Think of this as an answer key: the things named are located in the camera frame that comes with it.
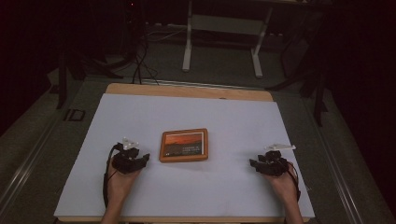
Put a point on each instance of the wooden photo frame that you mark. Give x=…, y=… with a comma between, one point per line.
x=183, y=145

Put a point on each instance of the black metal stand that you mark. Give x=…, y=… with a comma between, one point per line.
x=317, y=93
x=62, y=81

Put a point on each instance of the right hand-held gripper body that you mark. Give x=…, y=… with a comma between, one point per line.
x=275, y=165

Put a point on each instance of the black floor bracket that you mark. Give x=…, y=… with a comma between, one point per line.
x=74, y=115

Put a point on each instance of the metal floor rail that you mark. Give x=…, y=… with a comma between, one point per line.
x=339, y=168
x=25, y=168

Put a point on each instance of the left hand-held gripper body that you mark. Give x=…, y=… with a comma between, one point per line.
x=124, y=161

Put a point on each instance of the person's left hand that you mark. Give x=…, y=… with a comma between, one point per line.
x=120, y=183

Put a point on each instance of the white metal desk frame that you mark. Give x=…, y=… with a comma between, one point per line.
x=224, y=25

